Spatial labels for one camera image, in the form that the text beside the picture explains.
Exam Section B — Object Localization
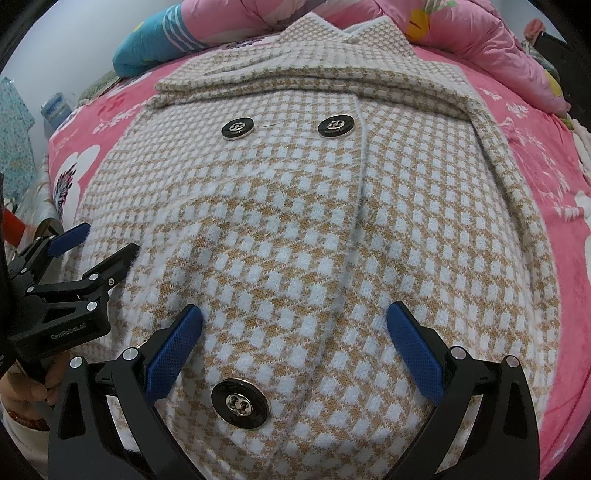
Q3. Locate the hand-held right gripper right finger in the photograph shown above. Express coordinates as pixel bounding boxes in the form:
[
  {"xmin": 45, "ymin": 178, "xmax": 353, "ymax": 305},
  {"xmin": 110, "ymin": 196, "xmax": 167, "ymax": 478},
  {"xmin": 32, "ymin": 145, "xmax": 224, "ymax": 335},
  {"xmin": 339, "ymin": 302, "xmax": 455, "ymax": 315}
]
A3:
[{"xmin": 387, "ymin": 301, "xmax": 541, "ymax": 480}]

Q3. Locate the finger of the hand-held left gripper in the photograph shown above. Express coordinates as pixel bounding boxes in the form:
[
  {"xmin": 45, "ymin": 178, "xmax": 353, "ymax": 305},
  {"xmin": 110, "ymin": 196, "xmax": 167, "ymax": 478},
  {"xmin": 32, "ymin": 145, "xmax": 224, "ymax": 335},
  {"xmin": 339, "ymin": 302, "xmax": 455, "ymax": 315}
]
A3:
[
  {"xmin": 9, "ymin": 223, "xmax": 92, "ymax": 278},
  {"xmin": 28, "ymin": 243, "xmax": 140, "ymax": 315}
]

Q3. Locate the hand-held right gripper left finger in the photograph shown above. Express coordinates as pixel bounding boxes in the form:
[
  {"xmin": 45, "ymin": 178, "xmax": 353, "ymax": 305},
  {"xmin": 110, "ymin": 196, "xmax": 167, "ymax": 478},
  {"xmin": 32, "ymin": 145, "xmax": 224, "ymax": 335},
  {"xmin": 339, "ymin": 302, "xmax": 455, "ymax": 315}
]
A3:
[{"xmin": 48, "ymin": 304, "xmax": 204, "ymax": 480}]

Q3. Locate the beige checked knit coat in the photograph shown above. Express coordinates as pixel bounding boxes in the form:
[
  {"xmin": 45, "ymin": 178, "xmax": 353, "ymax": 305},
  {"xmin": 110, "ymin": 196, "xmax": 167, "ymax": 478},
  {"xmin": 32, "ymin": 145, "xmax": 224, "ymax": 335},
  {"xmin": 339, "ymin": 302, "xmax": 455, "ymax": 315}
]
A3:
[{"xmin": 60, "ymin": 13, "xmax": 561, "ymax": 480}]

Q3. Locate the person's left hand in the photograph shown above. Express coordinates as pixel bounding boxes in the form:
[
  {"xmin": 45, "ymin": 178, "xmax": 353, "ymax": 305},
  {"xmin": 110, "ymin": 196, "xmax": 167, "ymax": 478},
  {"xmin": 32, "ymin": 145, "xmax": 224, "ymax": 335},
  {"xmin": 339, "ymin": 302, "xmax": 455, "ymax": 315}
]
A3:
[{"xmin": 0, "ymin": 357, "xmax": 70, "ymax": 432}]

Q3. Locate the beige floral cloth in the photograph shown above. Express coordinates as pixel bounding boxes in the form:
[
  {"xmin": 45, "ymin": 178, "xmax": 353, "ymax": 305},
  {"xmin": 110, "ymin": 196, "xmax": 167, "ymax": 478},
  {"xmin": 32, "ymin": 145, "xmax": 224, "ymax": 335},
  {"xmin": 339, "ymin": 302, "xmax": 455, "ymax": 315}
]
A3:
[{"xmin": 18, "ymin": 157, "xmax": 63, "ymax": 234}]

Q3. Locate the teal patterned cloth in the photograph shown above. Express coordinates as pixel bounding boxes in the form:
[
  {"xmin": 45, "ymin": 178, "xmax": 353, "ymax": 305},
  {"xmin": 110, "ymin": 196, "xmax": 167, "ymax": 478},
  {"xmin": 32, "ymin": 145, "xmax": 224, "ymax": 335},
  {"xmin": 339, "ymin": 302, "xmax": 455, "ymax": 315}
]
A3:
[{"xmin": 0, "ymin": 76, "xmax": 35, "ymax": 176}]

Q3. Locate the green patterned cloth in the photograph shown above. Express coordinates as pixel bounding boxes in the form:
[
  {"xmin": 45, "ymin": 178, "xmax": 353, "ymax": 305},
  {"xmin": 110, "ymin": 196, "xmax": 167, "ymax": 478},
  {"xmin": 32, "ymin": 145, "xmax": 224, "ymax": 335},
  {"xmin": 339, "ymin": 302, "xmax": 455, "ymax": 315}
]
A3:
[{"xmin": 78, "ymin": 69, "xmax": 122, "ymax": 103}]

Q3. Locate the pink floral bed sheet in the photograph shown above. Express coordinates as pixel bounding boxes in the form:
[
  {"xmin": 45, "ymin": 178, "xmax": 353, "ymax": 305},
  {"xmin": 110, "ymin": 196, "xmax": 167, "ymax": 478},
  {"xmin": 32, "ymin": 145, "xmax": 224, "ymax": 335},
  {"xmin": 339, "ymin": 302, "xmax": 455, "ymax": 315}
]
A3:
[{"xmin": 46, "ymin": 44, "xmax": 591, "ymax": 480}]

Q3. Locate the cream fleece garment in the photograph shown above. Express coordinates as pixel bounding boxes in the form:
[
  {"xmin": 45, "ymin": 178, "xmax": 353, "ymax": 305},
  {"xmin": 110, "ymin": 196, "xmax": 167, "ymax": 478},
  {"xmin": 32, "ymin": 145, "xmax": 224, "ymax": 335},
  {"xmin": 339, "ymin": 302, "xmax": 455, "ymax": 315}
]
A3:
[{"xmin": 568, "ymin": 115, "xmax": 591, "ymax": 162}]

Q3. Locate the pink printed quilt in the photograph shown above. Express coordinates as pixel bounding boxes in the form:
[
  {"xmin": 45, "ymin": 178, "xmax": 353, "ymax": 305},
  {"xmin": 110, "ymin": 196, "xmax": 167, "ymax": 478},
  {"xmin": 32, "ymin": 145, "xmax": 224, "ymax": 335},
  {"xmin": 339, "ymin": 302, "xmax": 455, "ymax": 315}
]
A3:
[{"xmin": 178, "ymin": 0, "xmax": 573, "ymax": 116}]

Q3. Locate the black headboard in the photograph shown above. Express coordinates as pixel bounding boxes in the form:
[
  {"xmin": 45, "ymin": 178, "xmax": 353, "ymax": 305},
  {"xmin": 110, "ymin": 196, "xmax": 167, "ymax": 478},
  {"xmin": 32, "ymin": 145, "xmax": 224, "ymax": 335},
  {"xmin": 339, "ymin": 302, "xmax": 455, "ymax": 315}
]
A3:
[{"xmin": 531, "ymin": 32, "xmax": 591, "ymax": 79}]

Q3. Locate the pink cloth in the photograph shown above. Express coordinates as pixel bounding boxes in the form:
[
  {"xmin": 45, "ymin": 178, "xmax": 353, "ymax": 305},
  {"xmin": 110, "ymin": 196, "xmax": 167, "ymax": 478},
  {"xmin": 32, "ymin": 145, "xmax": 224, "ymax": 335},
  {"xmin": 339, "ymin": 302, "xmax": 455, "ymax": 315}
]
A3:
[{"xmin": 524, "ymin": 18, "xmax": 548, "ymax": 44}]

